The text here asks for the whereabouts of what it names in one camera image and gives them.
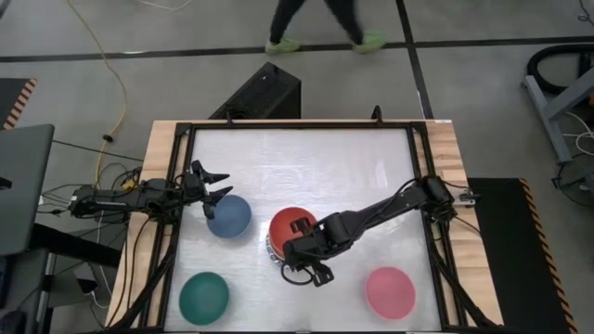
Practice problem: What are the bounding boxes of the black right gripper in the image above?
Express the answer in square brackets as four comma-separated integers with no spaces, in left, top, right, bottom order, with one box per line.
[281,216,336,289]

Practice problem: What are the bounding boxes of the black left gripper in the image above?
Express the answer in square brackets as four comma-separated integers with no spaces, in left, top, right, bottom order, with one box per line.
[183,160,235,222]

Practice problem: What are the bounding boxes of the red-orange plastic bowl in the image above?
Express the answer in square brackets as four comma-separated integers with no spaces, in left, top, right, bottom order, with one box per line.
[268,207,319,261]

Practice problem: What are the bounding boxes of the blue patterned paper bowl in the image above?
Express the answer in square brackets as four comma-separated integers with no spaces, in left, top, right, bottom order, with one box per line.
[265,234,289,269]

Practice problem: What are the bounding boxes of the blue plastic bowl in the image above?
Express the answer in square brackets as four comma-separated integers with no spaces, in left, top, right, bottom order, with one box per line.
[206,194,252,240]

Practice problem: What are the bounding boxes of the pink plastic bowl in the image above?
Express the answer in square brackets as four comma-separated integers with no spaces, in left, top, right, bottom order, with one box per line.
[364,265,417,321]

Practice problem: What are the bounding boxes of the green plastic bowl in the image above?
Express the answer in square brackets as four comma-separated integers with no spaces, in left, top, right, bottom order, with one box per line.
[178,271,230,326]

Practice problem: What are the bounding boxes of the black computer tower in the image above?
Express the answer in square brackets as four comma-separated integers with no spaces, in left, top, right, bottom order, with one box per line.
[208,61,302,121]

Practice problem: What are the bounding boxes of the black metal stand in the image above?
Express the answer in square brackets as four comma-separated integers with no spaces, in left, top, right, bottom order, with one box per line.
[0,222,124,334]

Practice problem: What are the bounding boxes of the person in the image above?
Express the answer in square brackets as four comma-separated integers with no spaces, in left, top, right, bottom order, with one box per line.
[265,0,387,56]

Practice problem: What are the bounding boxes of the grey monitor panel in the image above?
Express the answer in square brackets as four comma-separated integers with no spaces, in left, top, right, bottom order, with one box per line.
[0,123,56,259]

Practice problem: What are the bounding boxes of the black hazard-striped floor mat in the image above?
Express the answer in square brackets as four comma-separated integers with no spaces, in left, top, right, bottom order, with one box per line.
[0,77,38,131]
[466,177,579,334]

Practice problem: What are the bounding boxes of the grey metal stand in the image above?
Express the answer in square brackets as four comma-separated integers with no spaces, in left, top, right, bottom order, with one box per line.
[522,69,594,164]

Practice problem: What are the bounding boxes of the yellow floor cable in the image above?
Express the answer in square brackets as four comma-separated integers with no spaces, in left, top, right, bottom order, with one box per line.
[64,0,138,189]

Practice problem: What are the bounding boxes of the silver metal bracket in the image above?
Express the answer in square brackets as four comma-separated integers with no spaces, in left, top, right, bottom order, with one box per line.
[457,189,482,205]

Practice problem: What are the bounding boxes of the black flexible hose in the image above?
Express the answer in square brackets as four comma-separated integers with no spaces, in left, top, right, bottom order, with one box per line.
[526,44,594,96]

